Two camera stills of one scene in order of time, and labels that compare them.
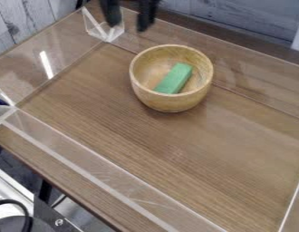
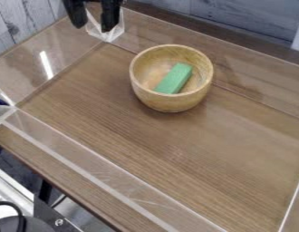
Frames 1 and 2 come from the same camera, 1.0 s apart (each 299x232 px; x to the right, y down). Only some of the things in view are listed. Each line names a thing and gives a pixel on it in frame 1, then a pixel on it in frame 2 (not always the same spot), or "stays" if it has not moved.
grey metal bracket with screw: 51,217 stays
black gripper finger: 111,8 -> 76,11
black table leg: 46,192 stays
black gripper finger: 147,13 -> 110,14
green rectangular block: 174,82 stays
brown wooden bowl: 172,76 stays
